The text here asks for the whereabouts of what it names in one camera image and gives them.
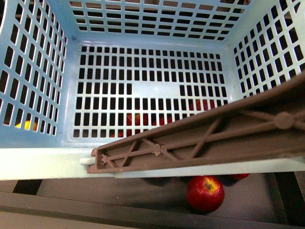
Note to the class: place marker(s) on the light blue plastic basket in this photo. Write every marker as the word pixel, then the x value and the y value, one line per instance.
pixel 77 74

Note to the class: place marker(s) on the red apple under basket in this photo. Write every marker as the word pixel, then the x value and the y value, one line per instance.
pixel 205 193

